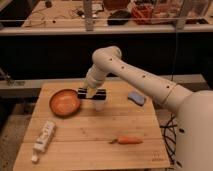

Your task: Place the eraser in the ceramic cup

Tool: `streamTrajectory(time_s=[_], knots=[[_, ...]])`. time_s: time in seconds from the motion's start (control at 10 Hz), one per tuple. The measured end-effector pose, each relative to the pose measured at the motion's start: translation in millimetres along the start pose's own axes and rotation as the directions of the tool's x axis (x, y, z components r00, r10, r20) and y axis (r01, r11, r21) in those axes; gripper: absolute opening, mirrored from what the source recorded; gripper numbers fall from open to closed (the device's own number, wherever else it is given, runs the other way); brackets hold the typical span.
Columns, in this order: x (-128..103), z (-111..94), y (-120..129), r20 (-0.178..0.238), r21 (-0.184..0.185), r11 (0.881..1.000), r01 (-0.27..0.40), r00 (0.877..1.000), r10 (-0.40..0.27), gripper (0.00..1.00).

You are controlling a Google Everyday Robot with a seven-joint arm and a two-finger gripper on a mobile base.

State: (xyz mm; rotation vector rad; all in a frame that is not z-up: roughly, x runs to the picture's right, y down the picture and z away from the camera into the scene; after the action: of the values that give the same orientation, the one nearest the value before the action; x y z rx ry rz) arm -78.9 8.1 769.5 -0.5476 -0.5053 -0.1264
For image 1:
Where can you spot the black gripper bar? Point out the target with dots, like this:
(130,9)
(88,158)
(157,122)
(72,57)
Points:
(98,94)

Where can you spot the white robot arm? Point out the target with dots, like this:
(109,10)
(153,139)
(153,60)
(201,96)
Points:
(194,110)

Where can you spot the orange ceramic bowl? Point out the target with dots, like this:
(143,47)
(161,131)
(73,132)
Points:
(64,103)

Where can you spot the orange toy carrot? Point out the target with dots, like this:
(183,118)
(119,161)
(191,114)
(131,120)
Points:
(124,140)

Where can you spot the white tube with label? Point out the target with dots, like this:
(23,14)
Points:
(43,140)

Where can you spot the black object on bench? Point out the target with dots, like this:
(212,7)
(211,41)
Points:
(119,17)

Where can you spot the red object on bench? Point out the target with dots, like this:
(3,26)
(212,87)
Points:
(142,14)

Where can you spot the metal frame post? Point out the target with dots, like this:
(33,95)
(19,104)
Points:
(87,6)

